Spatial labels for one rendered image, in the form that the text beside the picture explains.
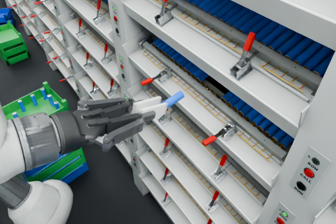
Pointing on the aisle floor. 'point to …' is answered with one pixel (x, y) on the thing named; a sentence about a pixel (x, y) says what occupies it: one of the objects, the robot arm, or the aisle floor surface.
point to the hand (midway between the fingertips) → (149, 108)
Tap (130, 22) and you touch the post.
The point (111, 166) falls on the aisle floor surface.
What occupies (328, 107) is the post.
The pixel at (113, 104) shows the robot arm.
